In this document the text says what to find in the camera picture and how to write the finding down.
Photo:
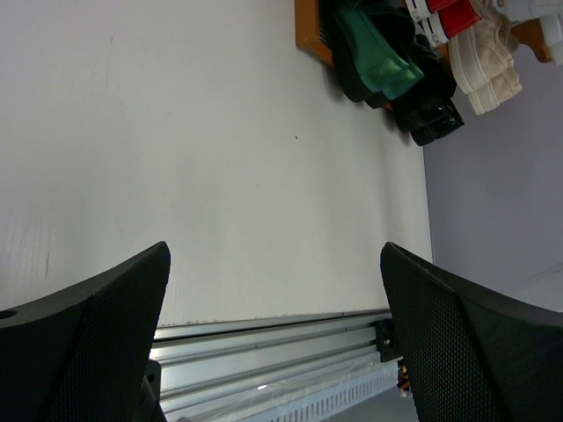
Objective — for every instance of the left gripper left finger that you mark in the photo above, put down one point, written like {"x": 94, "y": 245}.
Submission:
{"x": 80, "y": 354}

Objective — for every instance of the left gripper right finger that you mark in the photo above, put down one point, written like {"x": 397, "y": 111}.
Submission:
{"x": 472, "y": 354}

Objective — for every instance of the black loafer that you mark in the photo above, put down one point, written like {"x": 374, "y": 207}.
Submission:
{"x": 429, "y": 100}
{"x": 450, "y": 121}

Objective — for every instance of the green loafer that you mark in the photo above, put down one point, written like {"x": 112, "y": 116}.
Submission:
{"x": 400, "y": 86}
{"x": 365, "y": 63}

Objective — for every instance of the beige lace sneaker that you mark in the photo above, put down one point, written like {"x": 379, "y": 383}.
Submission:
{"x": 482, "y": 52}
{"x": 495, "y": 92}

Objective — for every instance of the red canvas sneaker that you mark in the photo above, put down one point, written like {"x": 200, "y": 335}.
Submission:
{"x": 447, "y": 19}
{"x": 421, "y": 9}

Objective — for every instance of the small white sneaker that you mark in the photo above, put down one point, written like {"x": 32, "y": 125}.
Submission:
{"x": 521, "y": 10}
{"x": 552, "y": 31}

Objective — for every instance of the wooden shoe shelf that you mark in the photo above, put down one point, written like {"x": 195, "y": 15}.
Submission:
{"x": 311, "y": 36}

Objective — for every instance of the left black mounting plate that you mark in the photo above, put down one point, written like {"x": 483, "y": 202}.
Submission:
{"x": 148, "y": 408}

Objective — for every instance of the black mounting plate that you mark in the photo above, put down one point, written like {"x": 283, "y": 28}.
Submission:
{"x": 148, "y": 408}
{"x": 387, "y": 342}

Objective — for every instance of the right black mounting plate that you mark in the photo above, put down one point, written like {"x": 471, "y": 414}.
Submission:
{"x": 387, "y": 342}

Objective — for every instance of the aluminium rail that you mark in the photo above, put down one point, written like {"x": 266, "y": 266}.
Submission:
{"x": 196, "y": 358}

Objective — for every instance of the perforated cable duct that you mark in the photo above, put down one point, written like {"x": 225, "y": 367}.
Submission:
{"x": 367, "y": 391}

